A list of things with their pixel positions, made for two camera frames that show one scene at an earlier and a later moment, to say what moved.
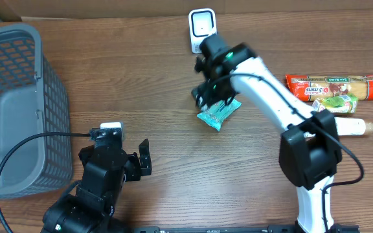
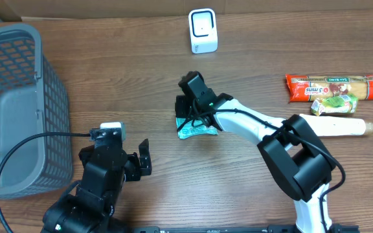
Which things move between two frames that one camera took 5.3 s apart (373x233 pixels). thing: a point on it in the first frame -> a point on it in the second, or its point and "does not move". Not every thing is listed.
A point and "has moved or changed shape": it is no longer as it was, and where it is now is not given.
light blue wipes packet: (214, 114) has moved or changed shape
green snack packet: (343, 103) does not move
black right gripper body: (221, 89) -> (188, 105)
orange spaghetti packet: (309, 88) does not move
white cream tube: (346, 126) does not move
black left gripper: (136, 169) does not move
